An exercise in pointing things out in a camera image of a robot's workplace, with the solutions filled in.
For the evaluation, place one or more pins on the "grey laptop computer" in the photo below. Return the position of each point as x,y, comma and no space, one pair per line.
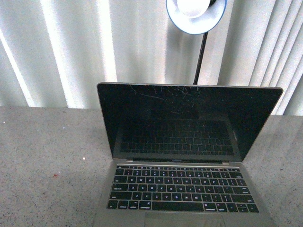
178,154

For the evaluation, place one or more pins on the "white pleated curtain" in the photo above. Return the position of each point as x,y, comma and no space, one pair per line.
54,52

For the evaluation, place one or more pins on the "blue gooseneck desk lamp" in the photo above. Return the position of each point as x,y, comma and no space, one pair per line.
196,17

